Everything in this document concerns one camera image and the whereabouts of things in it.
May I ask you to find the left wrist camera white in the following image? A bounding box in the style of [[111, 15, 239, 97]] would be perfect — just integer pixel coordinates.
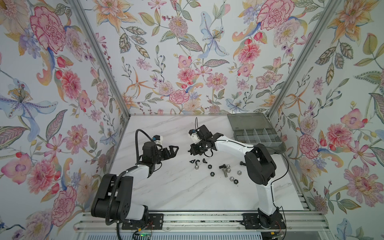
[[153, 135, 163, 145]]

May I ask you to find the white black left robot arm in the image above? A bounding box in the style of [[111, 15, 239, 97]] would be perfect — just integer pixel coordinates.
[[91, 141, 179, 226]]

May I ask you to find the aluminium corner post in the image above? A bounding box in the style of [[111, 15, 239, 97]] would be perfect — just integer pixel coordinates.
[[69, 0, 131, 120], [267, 0, 339, 120]]

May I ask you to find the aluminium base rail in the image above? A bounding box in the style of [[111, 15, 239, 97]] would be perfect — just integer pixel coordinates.
[[73, 211, 331, 233]]

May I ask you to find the grey plastic organizer box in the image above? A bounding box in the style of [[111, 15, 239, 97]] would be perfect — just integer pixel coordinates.
[[228, 113, 287, 154]]

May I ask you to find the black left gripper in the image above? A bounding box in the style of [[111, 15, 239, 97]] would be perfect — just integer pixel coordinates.
[[151, 145, 178, 166]]

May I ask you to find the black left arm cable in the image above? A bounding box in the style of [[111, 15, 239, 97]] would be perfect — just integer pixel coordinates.
[[134, 128, 155, 164]]

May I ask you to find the aluminium corner post left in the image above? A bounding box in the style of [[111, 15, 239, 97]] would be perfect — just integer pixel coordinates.
[[69, 0, 131, 120]]

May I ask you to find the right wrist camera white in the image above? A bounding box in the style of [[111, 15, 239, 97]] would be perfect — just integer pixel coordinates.
[[189, 129, 201, 144]]

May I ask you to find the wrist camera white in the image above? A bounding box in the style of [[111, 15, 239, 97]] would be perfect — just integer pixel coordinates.
[[189, 129, 201, 144], [153, 135, 163, 145]]

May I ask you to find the silver bolt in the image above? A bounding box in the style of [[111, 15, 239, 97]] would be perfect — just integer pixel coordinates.
[[222, 169, 228, 178]]

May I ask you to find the aluminium corner post right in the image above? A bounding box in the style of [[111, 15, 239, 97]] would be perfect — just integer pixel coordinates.
[[267, 0, 339, 120]]

